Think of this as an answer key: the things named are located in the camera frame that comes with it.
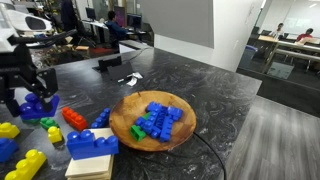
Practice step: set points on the seated person dark jacket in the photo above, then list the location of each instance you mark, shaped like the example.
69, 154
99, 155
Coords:
116, 28

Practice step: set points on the blue square toy block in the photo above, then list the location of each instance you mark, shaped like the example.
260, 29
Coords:
31, 111
7, 150

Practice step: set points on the long office table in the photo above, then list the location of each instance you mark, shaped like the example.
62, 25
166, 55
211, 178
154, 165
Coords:
296, 46

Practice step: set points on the black computer monitor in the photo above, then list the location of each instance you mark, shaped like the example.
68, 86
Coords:
134, 21
90, 13

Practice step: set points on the long blue toy block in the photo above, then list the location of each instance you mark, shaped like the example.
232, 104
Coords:
166, 130

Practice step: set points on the small green toy block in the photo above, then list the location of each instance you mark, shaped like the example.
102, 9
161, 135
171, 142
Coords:
146, 116

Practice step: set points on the white paper tag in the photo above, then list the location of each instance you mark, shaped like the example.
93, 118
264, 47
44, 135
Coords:
134, 79

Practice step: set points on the round wooden bowl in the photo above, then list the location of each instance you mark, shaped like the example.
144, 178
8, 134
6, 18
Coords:
126, 110

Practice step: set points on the narrow blue toy block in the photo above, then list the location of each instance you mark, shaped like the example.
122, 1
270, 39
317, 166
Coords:
101, 119

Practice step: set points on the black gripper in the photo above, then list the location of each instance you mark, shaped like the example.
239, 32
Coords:
16, 66

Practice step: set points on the person in white shirt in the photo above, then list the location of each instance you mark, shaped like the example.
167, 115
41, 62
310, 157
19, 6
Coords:
276, 31

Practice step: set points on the blue grid toy block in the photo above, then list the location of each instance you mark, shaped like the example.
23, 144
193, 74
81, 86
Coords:
160, 118

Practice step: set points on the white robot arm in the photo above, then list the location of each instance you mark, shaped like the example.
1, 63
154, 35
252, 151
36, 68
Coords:
6, 33

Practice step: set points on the grey wall panel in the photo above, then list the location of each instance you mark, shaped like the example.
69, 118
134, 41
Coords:
176, 20

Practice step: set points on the dark flat stand plate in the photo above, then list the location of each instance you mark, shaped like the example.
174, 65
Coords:
120, 71

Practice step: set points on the blue waste bin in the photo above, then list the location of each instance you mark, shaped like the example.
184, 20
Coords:
248, 55

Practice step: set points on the red toy block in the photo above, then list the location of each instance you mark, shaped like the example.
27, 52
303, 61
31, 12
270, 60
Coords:
75, 119

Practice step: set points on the pale wooden board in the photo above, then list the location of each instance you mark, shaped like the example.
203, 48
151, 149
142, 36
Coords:
88, 165
87, 178

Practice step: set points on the large blue toy block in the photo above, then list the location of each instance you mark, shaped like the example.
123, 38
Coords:
91, 146

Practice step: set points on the flat green toy block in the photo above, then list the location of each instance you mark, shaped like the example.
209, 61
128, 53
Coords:
31, 121

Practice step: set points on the standing person dark clothes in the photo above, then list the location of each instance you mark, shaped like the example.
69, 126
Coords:
68, 13

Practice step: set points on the person in red shirt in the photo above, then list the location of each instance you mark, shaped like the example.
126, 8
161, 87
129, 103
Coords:
305, 35

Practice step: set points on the long yellow toy block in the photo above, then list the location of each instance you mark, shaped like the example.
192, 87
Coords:
26, 165

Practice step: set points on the small yellow toy block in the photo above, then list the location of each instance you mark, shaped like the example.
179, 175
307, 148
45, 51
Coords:
55, 135

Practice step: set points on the black camera stand bar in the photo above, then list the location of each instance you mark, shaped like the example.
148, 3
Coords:
110, 62

